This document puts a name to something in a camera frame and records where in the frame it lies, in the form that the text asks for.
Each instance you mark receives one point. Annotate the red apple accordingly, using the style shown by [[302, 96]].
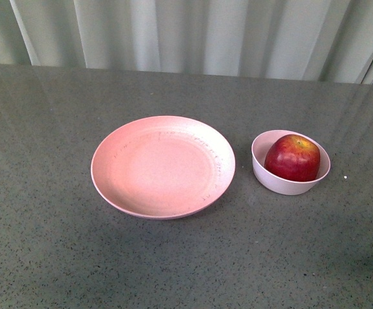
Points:
[[293, 157]]

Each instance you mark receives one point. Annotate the pink plate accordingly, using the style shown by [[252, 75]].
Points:
[[163, 167]]

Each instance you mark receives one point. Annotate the pink bowl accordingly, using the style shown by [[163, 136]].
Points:
[[259, 148]]

